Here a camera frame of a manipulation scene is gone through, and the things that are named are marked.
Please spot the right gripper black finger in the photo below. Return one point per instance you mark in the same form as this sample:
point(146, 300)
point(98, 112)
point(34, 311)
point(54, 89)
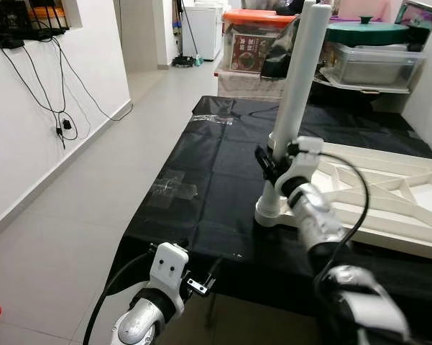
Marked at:
point(264, 162)

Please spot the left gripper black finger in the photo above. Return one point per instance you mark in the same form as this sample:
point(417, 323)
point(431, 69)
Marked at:
point(214, 273)

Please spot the white plastic table leg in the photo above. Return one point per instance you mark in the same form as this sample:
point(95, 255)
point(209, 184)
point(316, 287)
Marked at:
point(302, 72)

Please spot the white plastic table top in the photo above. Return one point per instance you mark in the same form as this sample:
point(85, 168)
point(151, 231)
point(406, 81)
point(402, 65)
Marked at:
point(388, 215)

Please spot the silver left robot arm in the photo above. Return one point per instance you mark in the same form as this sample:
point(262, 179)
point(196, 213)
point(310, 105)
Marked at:
point(140, 323)

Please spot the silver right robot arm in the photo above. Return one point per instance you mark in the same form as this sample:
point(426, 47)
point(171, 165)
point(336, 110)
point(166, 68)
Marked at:
point(323, 223)

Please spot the black tablecloth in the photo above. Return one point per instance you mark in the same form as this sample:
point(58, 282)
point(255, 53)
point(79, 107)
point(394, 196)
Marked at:
point(201, 215)

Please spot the grey speckled ledge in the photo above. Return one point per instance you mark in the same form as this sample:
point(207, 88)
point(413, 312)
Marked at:
point(241, 85)

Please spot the black round pan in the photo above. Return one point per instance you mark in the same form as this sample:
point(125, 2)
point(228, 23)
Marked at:
point(345, 97)

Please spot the black plastic bag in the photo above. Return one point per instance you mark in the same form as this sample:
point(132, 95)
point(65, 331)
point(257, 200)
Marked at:
point(277, 61)

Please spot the clear box with orange lid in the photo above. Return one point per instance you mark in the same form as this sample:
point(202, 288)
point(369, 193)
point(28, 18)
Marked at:
point(248, 47)

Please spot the mop with black base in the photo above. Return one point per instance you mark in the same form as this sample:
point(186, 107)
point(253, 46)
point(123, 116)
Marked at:
point(185, 62)

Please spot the clear plastic container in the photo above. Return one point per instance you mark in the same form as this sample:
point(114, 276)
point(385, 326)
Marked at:
point(374, 66)

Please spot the white cabinet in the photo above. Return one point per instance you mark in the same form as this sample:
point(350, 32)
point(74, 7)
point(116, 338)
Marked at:
point(205, 32)

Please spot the green lid with knob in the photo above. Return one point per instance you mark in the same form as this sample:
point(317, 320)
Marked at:
point(366, 32)

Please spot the black power adapter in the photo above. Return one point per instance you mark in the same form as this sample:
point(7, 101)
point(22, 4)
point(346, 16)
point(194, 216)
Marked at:
point(67, 125)

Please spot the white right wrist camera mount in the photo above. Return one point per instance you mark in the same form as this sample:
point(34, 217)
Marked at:
point(305, 162)

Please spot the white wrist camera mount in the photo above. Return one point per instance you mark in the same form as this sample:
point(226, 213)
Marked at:
point(305, 162)
point(169, 266)

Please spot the grey metal table frame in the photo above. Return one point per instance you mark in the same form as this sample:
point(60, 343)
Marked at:
point(210, 313)

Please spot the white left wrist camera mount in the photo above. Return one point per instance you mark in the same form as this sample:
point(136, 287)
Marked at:
point(169, 266)

